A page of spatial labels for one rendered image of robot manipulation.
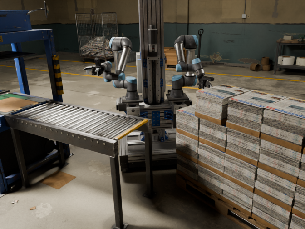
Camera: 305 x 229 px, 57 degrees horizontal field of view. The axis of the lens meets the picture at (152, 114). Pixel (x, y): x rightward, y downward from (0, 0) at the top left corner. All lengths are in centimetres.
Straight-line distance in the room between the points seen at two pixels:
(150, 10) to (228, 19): 624
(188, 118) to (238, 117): 54
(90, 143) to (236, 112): 115
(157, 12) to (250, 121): 156
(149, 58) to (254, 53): 629
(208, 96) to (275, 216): 103
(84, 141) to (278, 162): 144
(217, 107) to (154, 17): 127
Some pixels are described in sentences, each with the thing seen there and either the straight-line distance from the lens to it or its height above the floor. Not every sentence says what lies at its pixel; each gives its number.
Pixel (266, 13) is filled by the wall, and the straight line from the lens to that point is 892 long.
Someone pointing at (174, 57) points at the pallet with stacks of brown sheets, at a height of 36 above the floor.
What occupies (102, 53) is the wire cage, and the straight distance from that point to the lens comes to 1005.
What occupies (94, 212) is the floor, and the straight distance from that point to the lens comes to 275.
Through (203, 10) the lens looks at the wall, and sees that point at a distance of 941.
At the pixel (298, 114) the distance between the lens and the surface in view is 201.
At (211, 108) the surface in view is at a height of 95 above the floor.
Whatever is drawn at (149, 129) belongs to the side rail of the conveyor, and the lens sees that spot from 249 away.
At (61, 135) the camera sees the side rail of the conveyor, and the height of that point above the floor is 75.
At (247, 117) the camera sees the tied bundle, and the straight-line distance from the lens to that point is 215.
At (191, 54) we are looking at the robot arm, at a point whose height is 127.
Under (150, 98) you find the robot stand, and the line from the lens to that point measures 312.
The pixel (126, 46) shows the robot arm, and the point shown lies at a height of 139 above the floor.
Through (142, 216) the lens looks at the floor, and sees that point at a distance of 265.
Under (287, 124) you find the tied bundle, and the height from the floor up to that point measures 100.
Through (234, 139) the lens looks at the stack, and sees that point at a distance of 228.
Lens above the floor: 171
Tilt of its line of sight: 20 degrees down
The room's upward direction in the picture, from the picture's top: 2 degrees counter-clockwise
